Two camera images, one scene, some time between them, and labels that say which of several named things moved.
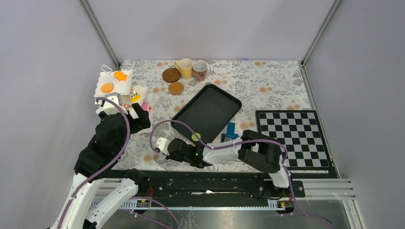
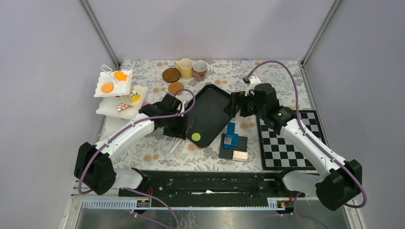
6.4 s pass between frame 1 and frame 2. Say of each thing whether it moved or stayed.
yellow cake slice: stayed
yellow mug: stayed
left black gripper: moved
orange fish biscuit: stayed
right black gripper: moved
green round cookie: stayed
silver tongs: moved
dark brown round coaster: stayed
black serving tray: stayed
